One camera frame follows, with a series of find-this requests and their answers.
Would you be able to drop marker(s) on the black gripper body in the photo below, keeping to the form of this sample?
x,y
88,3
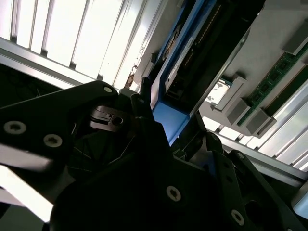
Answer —
x,y
115,204

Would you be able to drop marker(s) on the hard disk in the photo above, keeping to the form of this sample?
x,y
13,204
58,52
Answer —
x,y
168,120

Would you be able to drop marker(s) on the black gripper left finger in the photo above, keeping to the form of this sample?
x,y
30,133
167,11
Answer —
x,y
36,120

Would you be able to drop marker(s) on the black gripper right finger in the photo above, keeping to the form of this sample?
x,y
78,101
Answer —
x,y
228,192

